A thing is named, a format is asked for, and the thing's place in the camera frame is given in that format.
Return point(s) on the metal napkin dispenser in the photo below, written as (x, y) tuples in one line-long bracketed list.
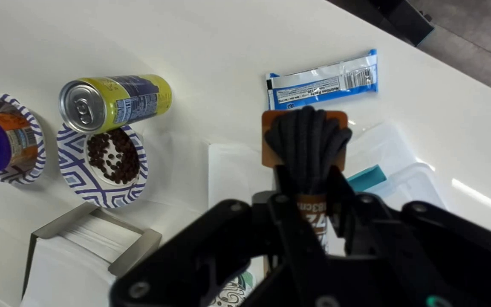
[(75, 266)]

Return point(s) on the brown snack bar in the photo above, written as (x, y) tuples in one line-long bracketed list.
[(270, 154)]

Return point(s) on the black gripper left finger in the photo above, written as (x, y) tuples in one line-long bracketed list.
[(229, 249)]

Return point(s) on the blue patterned paper plate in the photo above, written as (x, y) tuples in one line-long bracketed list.
[(86, 181)]

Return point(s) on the patterned paper cup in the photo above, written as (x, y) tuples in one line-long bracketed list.
[(237, 290)]

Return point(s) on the brown coffee beans pile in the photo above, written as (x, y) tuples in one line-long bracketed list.
[(113, 156)]

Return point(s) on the clear plastic storage box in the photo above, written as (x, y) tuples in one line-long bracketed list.
[(409, 171)]

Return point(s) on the yellow blue drink can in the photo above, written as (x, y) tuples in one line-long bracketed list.
[(120, 103)]

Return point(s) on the teal packet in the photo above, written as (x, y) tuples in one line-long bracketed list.
[(367, 178)]

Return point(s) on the purple bowl on patterned plate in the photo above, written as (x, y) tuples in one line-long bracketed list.
[(38, 154)]

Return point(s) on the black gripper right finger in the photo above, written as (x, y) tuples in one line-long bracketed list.
[(427, 256)]

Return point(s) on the blue snack bar wrapper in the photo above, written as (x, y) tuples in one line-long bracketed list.
[(319, 82)]

